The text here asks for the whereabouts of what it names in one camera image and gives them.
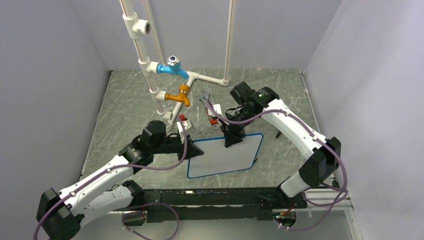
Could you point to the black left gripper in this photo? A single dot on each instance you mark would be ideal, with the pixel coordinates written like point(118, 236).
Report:
point(191, 150)

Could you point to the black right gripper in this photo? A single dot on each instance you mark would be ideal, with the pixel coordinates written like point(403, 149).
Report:
point(232, 136)

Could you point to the blue framed whiteboard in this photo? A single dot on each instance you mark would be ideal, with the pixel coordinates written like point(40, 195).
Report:
point(217, 159)

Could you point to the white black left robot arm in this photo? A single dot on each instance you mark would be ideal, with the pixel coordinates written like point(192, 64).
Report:
point(62, 214)

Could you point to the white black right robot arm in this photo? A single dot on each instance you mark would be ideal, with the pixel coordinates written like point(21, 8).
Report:
point(322, 154)

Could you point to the orange faucet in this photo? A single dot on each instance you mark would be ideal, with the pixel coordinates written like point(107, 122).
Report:
point(181, 97)

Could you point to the blue faucet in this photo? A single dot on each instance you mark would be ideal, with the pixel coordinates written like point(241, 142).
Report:
point(172, 67)

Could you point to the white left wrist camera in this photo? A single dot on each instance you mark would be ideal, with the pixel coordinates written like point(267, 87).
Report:
point(184, 123)

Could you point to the red handled adjustable wrench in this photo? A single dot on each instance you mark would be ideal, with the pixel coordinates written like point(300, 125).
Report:
point(204, 96)

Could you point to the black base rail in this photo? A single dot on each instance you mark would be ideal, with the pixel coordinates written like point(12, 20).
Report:
point(259, 203)

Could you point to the white PVC pipe frame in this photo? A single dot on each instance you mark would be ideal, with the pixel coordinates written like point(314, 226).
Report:
point(167, 105)

